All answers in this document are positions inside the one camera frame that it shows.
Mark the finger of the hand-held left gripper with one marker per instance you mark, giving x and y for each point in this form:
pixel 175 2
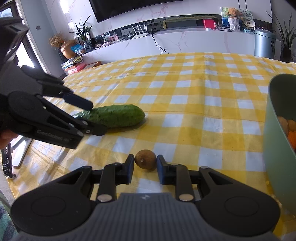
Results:
pixel 78 101
pixel 92 129

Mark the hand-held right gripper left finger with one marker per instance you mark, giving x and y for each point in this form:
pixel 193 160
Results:
pixel 129 170

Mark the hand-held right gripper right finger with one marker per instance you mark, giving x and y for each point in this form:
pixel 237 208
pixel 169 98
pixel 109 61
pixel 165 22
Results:
pixel 162 171

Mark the green cucumber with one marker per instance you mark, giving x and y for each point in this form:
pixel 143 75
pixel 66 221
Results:
pixel 120 115

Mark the green colander bowl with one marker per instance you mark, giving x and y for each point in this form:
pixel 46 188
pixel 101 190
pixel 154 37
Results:
pixel 275 162

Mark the person's left hand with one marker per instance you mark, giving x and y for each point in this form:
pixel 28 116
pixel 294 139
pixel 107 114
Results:
pixel 5 139

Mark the pink gift box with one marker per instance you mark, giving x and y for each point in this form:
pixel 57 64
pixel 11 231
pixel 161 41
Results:
pixel 75 68

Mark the orange cardboard box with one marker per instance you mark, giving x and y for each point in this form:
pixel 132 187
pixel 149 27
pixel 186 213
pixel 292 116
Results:
pixel 97 64

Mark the grey metal stand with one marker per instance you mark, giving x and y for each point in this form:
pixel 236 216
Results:
pixel 22 153

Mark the blue snack bag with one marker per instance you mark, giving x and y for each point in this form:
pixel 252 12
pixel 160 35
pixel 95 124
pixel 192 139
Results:
pixel 77 49

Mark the gold vase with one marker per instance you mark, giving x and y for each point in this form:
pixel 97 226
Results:
pixel 68 49

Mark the dark flat device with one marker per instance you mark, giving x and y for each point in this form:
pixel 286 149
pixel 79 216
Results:
pixel 8 162

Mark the dried flowers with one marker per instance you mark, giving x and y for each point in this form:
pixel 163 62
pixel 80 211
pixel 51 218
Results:
pixel 56 40

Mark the leafy plant in glass vase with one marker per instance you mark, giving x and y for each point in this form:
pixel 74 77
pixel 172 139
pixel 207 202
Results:
pixel 84 34

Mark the yellow checked tablecloth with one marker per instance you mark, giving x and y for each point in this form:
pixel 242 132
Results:
pixel 185 92

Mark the white router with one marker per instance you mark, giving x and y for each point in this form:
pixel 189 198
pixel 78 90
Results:
pixel 141 34

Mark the teal fleece blanket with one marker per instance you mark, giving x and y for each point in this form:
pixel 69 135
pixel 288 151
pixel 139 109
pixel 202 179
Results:
pixel 7 217

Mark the white marble media cabinet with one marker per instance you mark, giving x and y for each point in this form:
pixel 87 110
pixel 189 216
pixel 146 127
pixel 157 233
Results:
pixel 196 41

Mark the red box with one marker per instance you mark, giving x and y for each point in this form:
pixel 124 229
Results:
pixel 209 24

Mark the grey metal trash can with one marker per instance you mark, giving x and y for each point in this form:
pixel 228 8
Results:
pixel 264 45

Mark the teddy bear in basket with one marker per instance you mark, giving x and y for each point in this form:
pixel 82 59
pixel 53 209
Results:
pixel 234 24

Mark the blue-green painting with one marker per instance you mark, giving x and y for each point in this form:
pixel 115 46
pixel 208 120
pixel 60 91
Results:
pixel 224 17

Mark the tall-leaf plant in black pot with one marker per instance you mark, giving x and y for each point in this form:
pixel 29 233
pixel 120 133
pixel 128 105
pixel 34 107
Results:
pixel 288 54

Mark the brown teddy bear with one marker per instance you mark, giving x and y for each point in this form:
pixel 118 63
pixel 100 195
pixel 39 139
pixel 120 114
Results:
pixel 233 13

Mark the round paper fan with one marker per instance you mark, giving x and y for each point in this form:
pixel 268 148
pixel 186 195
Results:
pixel 244 15

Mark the small photo frame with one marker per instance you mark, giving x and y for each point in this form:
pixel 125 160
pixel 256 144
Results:
pixel 113 38

